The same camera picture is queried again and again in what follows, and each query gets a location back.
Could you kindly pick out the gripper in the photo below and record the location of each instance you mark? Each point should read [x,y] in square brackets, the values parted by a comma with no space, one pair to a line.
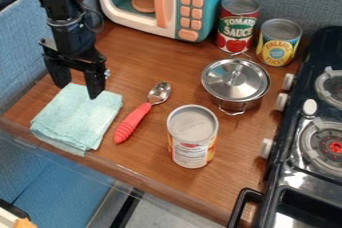
[73,43]

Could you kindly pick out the silver lid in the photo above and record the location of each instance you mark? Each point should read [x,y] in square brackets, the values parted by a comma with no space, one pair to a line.
[235,79]

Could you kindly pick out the green cloth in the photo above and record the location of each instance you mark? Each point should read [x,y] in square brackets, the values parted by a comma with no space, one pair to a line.
[78,118]

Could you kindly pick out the toy microwave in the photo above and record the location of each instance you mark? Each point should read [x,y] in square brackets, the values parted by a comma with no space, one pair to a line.
[164,2]

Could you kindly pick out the white orange can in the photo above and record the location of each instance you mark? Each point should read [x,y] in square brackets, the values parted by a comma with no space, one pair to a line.
[192,137]

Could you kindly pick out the silver pot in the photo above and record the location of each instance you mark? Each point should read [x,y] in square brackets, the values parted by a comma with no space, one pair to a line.
[238,100]

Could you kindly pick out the red tomato can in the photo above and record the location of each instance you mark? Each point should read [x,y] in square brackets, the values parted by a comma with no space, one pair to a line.
[237,25]

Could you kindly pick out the yellow blue can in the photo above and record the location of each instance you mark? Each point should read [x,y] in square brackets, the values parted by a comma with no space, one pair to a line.
[278,43]

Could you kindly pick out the toy stove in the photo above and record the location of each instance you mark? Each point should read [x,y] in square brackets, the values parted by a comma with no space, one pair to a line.
[307,132]

